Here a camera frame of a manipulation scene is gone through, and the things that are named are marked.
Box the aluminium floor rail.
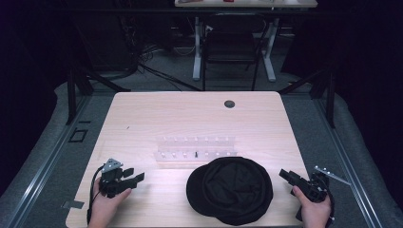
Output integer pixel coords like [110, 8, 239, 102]
[5, 94, 93, 228]
[313, 94, 384, 228]

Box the black chair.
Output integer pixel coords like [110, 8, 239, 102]
[201, 12, 268, 92]

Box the clear acrylic rack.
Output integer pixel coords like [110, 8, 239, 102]
[153, 135, 240, 164]

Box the person's left hand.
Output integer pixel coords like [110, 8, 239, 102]
[87, 177, 133, 228]

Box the grey tape piece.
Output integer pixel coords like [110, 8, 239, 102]
[61, 199, 86, 210]

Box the black metal stand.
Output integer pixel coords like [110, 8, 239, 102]
[65, 61, 131, 126]
[278, 66, 337, 129]

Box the black cable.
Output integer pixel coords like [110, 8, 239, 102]
[86, 165, 106, 226]

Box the person's right hand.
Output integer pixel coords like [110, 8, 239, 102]
[291, 185, 333, 228]

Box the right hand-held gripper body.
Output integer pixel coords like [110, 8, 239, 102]
[291, 165, 353, 204]

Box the black tape square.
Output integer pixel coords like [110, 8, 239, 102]
[67, 127, 89, 143]

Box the white-legged desk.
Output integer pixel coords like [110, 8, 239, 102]
[174, 0, 318, 83]

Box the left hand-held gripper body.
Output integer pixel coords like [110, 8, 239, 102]
[99, 158, 133, 200]

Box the bundle of floor cables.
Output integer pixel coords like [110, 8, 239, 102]
[120, 15, 203, 93]

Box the black hat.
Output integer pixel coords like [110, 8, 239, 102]
[185, 156, 275, 227]

